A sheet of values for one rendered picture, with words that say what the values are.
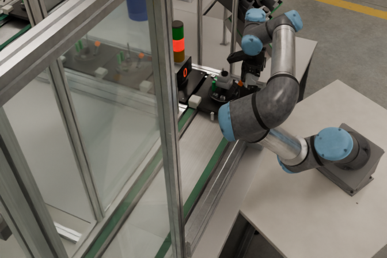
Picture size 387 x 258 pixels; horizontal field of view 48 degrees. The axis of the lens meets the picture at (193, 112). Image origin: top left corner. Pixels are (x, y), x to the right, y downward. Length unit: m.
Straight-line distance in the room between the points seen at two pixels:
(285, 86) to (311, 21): 3.18
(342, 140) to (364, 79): 2.26
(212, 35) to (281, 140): 1.22
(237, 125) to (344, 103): 0.99
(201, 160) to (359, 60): 2.49
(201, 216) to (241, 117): 0.44
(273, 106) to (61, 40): 0.80
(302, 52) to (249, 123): 1.25
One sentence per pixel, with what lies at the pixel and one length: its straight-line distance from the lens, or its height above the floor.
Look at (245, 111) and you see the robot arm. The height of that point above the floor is 1.40.
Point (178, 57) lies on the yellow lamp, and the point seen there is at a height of 1.28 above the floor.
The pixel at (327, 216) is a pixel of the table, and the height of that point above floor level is 0.86.
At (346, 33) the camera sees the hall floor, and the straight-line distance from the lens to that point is 4.32.
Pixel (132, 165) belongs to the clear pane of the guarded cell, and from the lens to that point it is 0.80.
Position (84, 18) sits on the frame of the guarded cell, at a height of 1.98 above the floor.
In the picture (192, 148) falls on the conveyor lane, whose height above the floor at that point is 0.92.
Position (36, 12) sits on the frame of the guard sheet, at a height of 1.77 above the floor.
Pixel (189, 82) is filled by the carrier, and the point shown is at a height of 0.97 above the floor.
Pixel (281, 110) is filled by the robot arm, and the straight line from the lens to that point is 1.23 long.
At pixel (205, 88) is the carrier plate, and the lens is 1.99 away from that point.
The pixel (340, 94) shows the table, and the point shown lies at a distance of 2.22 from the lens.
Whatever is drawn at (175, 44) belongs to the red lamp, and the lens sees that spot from 1.61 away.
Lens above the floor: 2.25
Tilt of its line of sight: 43 degrees down
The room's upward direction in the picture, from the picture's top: 2 degrees counter-clockwise
